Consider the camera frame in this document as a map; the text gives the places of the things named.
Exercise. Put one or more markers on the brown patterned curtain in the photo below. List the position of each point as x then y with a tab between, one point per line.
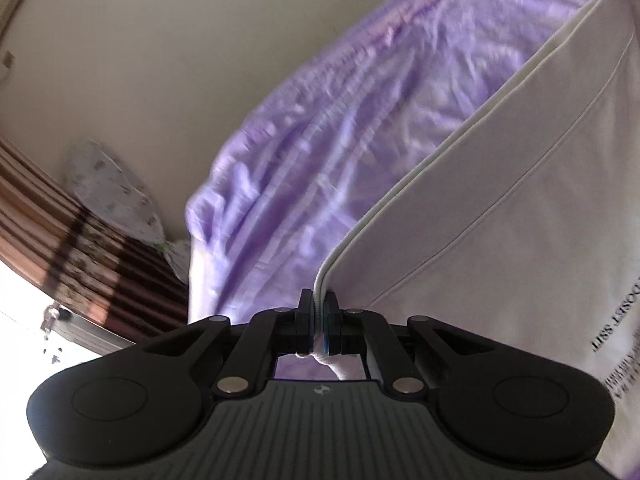
100	280

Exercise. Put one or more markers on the white floral pillow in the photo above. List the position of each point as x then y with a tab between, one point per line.
110	185

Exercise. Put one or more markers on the purple bed sheet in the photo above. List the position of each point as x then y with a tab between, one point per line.
325	160

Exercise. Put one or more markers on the white printed sweatshirt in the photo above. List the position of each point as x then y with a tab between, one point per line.
500	185

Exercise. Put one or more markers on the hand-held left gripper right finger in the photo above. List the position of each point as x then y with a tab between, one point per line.
331	327

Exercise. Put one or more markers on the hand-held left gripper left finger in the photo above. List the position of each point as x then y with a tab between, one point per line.
302	327

